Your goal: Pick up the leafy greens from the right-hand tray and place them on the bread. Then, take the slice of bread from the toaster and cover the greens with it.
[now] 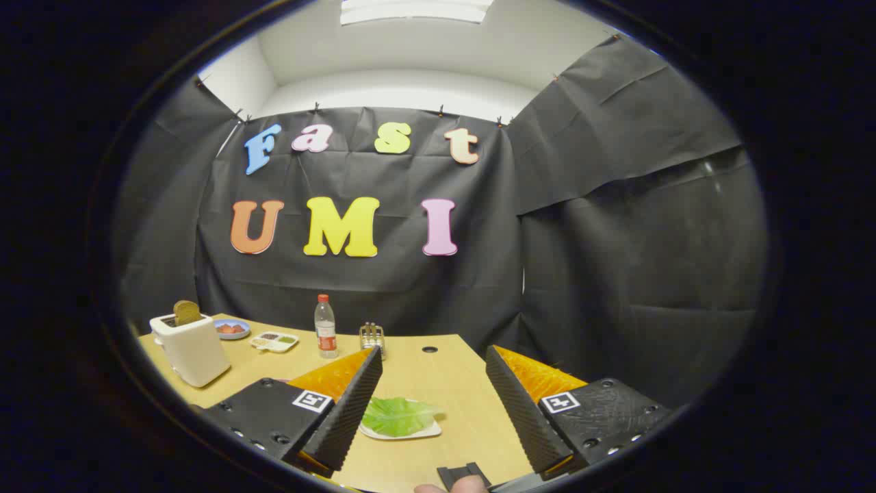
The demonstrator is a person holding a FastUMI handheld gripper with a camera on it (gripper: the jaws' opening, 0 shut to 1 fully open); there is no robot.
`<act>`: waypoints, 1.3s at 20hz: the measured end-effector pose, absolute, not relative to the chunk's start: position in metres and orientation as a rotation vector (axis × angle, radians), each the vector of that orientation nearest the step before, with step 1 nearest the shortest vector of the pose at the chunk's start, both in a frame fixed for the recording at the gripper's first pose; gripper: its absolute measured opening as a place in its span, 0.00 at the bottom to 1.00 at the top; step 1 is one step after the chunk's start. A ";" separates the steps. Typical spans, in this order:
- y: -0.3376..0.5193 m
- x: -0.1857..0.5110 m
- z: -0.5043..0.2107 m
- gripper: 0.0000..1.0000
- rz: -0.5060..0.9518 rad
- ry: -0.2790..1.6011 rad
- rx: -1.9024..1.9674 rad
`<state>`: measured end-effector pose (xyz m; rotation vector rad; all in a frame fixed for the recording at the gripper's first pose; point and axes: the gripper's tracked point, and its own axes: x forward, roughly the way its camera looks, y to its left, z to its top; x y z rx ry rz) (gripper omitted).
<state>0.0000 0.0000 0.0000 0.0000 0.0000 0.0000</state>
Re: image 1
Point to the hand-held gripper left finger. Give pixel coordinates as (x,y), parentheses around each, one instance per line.
(349,404)

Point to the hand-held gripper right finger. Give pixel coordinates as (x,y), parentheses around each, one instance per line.
(523,411)

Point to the green lettuce leaf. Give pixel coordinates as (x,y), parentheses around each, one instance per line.
(400,415)

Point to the brown bread slice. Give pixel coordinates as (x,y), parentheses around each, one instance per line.
(186,312)

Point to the clear water bottle red cap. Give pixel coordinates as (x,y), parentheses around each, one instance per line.
(326,332)

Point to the white rectangular plate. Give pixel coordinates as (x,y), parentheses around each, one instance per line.
(424,432)

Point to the white compartment condiment dish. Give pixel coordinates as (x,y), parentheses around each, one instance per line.
(274,342)

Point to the blue plate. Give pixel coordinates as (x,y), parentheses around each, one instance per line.
(233,336)

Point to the red food pieces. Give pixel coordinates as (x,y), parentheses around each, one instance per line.
(231,329)

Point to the white toaster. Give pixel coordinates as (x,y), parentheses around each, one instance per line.
(195,352)

